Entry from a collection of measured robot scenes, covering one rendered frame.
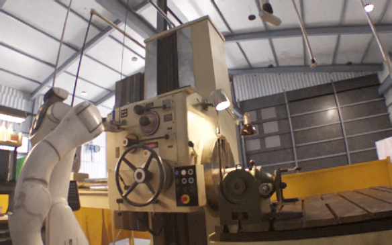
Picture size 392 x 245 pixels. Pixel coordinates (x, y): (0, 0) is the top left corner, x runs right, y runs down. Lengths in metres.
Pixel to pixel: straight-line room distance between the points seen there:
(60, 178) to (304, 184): 3.34
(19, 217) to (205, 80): 2.02
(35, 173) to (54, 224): 0.25
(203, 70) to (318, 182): 2.41
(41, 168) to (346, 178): 3.64
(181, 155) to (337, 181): 2.75
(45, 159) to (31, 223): 0.16
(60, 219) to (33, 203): 0.23
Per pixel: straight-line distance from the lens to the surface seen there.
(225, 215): 1.25
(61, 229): 0.83
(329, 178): 3.72
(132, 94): 2.81
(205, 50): 2.47
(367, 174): 3.83
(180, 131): 1.51
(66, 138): 0.67
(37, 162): 0.63
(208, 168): 1.50
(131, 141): 1.66
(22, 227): 0.62
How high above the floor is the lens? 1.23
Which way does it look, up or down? 14 degrees up
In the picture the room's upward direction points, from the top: 4 degrees counter-clockwise
